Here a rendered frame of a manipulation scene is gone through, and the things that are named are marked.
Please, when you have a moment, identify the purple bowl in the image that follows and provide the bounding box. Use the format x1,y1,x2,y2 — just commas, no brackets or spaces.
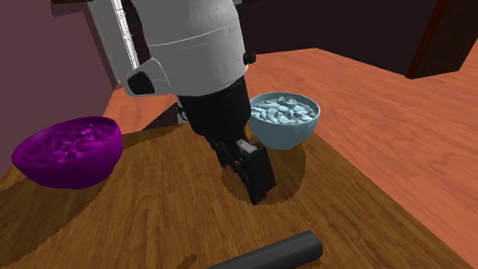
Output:
10,114,126,193

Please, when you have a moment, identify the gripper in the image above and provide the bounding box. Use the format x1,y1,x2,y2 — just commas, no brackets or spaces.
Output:
176,74,277,208

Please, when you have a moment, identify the black cylinder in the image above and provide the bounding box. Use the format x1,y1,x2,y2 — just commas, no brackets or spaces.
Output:
185,230,324,269

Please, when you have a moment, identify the light blue bowl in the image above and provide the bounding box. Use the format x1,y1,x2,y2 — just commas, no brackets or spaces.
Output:
247,90,324,153

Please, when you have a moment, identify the wooden table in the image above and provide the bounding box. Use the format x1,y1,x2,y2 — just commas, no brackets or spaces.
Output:
0,112,476,269

